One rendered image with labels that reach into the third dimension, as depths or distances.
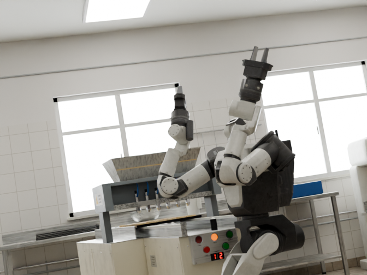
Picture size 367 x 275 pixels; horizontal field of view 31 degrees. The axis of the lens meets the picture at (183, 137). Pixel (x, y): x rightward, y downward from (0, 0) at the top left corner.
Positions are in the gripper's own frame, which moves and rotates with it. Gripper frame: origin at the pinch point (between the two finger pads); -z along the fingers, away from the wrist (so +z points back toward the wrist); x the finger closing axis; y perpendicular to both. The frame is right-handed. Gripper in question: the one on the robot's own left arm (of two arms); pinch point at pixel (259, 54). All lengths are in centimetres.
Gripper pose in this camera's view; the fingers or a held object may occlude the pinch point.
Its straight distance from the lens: 265.4
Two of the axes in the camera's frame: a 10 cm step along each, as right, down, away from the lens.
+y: 5.3, 1.3, 8.4
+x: -8.1, -2.0, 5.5
